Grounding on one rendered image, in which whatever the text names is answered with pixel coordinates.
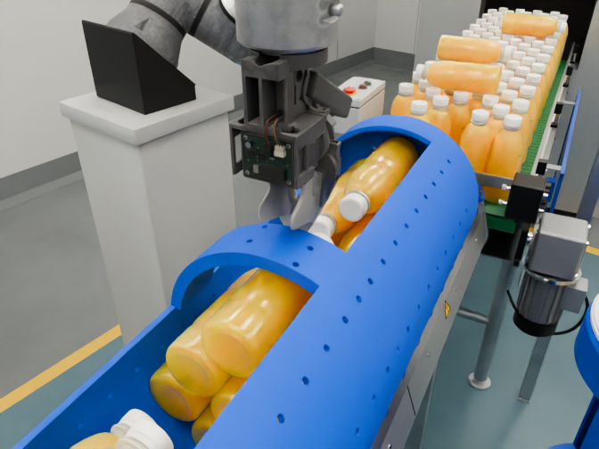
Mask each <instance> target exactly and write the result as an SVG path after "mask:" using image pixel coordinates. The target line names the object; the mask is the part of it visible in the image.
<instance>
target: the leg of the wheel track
mask: <svg viewBox="0 0 599 449"><path fill-rule="evenodd" d="M437 366H438V363H437V364H436V367H435V369H434V372H433V374H432V376H431V380H430V382H429V385H428V387H427V389H426V392H425V394H424V397H423V400H422V402H421V405H420V407H419V410H418V412H417V414H416V417H415V419H414V423H413V426H412V428H411V430H410V432H409V435H408V437H407V440H406V443H405V446H404V448H403V449H422V444H423V436H424V431H425V426H426V421H427V417H428V412H429V408H430V403H431V394H432V390H433V385H434V380H435V376H436V371H437Z"/></svg>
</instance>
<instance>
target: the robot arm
mask: <svg viewBox="0 0 599 449"><path fill-rule="evenodd" d="M343 12H344V7H343V5H342V4H340V0H131V1H130V2H129V4H128V6H127V7H126V8H125V9H124V10H123V11H121V12H120V13H118V14H117V15H116V16H114V17H113V18H112V19H110V20H109V21H108V23H107V24H106V26H110V27H114V28H117V29H124V30H127V31H131V32H134V33H135V34H137V35H138V36H139V37H140V38H142V40H143V41H144V42H145V43H147V44H148V45H149V46H150V47H152V48H153V49H154V50H155V51H156V52H157V53H159V54H160V55H161V56H162V57H164V58H165V59H166V60H167V61H169V62H170V63H171V64H172V65H173V66H175V67H176V68H177V66H178V59H179V54H180V49H181V43H182V41H183V39H184V37H185V35H186V33H187V34H188V35H190V36H192V37H194V38H196V39H197V40H199V41H201V42H202V43H203V44H205V45H207V46H208V47H210V48H211V49H213V50H215V51H216V52H218V53H220V54H222V55H223V56H225V57H226V58H227V59H229V60H230V61H232V62H233V63H235V64H238V65H240V66H241V68H242V97H243V112H244V115H242V116H240V117H239V118H237V119H235V120H234V121H232V122H230V123H229V134H230V145H231V157H232V169H233V175H236V174H238V173H239V172H240V171H243V176H244V177H248V178H252V179H256V180H259V181H263V182H267V193H266V195H265V197H264V199H263V200H262V201H261V203H260V205H259V208H258V217H259V219H260V221H262V222H267V221H269V220H272V219H275V218H278V217H280V219H281V221H282V223H283V225H287V226H289V227H290V228H291V230H296V229H300V230H303V231H306V232H307V231H308V230H309V229H310V228H311V227H312V226H313V224H314V223H315V221H316V220H317V218H318V216H319V215H320V213H321V211H322V209H323V207H324V205H325V203H326V201H328V199H329V197H330V195H331V193H332V190H333V189H334V187H335V185H336V184H337V182H338V180H339V177H340V174H341V154H340V148H341V141H337V140H335V132H334V126H335V125H336V124H337V122H336V121H335V120H334V118H333V117H334V116H336V117H340V118H347V117H348V115H349V111H350V107H351V103H352V97H351V96H349V95H348V94H346V93H345V92H344V91H342V90H341V89H339V87H337V86H336V85H335V84H333V83H332V82H331V81H329V80H328V79H326V78H325V77H323V76H322V75H321V74H319V73H318V72H316V71H313V70H309V69H313V68H316V67H320V66H322V65H324V64H326V63H327V62H328V47H329V46H332V45H333V44H334V43H336V42H337V40H338V39H339V28H340V16H341V15H342V14H343ZM239 134H241V144H242V157H241V158H240V159H238V160H236V152H235V139H234V138H235V137H236V136H237V135H239ZM298 189H300V195H299V198H298V196H297V194H296V191H295V190H298Z"/></svg>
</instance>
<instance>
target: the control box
mask: <svg viewBox="0 0 599 449"><path fill-rule="evenodd" d="M366 80H369V81H371V83H372V84H371V85H369V86H366V88H365V89H362V88H359V85H360V84H364V81H366ZM354 81H355V82H354ZM352 83H353V84H354V85H353V84H352ZM347 86H351V87H355V88H356V91H355V92H353V94H348V95H349V96H351V97H352V103H351V107H350V111H349V115H348V117H347V118H340V117H336V116H334V117H333V118H334V120H335V121H336V122H337V124H336V125H335V126H334V132H335V133H340V134H344V133H345V132H346V131H347V130H349V129H350V128H351V127H353V126H354V125H356V124H357V123H359V122H361V121H364V120H366V119H369V118H373V117H378V116H380V115H381V114H382V112H383V101H384V90H385V89H384V87H385V81H383V80H377V79H370V78H359V77H352V78H351V79H349V80H348V81H346V82H345V83H343V84H342V85H340V86H338V87H339V89H341V90H342V91H343V88H344V87H347Z"/></svg>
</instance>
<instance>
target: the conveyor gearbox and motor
mask: <svg viewBox="0 0 599 449"><path fill-rule="evenodd" d="M589 228H590V225H588V221H586V220H581V219H577V218H573V217H568V216H561V215H556V214H553V213H548V212H544V213H543V215H542V217H541V218H539V221H538V223H536V224H535V227H534V231H533V232H531V231H529V234H528V238H527V241H526V244H525V246H527V247H529V250H528V254H527V255H526V256H525V257H524V258H523V260H522V266H523V268H524V270H525V273H524V275H523V279H522V283H521V288H520V291H519V295H518V297H517V301H516V305H517V306H515V304H514V302H513V299H512V296H511V293H510V291H509V290H507V291H506V292H507V295H508V297H509V299H510V301H511V304H512V306H513V309H514V314H513V322H514V324H515V325H516V326H517V327H518V328H519V329H520V330H521V331H523V332H524V333H526V334H528V335H530V336H534V337H548V336H551V335H562V334H566V333H569V332H572V331H574V330H576V329H577V328H578V327H579V326H580V325H581V323H582V322H583V319H584V316H585V314H586V311H587V309H588V307H589V301H588V298H587V285H588V279H585V278H581V277H580V276H581V270H580V266H581V263H582V260H583V257H584V255H585V252H586V250H587V246H588V240H587V239H588V234H589V232H588V231H589ZM584 300H585V303H586V308H585V312H584V314H583V316H582V317H581V319H580V320H579V321H578V323H577V324H576V325H574V326H573V327H572V328H570V329H568V330H566V331H559V332H555V330H556V327H557V324H558V322H559V320H560V317H561V316H562V312H563V310H567V311H570V312H573V313H576V314H579V313H580V310H581V307H582V306H583V303H584Z"/></svg>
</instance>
